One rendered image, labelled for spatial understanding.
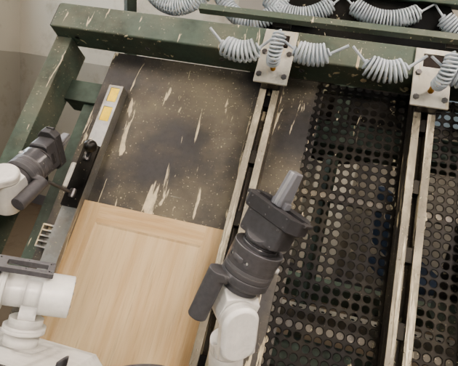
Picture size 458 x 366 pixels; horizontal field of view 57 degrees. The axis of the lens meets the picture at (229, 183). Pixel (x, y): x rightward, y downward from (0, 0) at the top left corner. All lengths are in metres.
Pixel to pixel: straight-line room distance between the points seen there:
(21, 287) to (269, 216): 0.39
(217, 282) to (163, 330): 0.48
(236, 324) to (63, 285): 0.28
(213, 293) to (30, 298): 0.28
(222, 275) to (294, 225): 0.15
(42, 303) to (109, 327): 0.52
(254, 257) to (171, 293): 0.53
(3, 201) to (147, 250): 0.38
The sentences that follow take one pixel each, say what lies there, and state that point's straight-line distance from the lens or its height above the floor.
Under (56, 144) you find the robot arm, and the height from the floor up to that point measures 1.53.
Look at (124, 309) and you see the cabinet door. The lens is 1.20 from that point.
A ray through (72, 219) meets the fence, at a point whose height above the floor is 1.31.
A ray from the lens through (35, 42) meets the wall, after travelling 4.84.
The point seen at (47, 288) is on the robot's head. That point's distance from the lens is 0.71.
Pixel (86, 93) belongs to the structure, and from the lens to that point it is 1.55.
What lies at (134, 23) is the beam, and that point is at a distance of 1.48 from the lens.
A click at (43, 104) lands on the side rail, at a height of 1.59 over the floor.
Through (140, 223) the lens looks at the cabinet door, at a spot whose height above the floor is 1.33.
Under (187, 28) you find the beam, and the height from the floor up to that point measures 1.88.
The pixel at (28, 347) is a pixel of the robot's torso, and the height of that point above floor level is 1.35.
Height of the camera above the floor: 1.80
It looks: 16 degrees down
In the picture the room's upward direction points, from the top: 8 degrees clockwise
